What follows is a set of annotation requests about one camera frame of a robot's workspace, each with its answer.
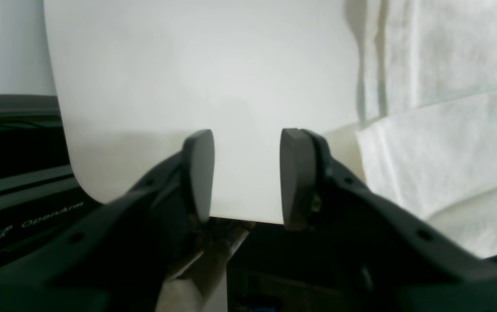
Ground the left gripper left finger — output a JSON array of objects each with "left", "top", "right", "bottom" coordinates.
[{"left": 0, "top": 130, "right": 215, "bottom": 312}]

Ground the black OpenArm base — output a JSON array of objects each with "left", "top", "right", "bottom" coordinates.
[{"left": 0, "top": 94, "right": 100, "bottom": 267}]

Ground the white printed T-shirt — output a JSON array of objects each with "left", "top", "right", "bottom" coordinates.
[{"left": 339, "top": 0, "right": 497, "bottom": 257}]

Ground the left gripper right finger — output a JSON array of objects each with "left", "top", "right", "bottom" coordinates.
[{"left": 280, "top": 128, "right": 497, "bottom": 312}]

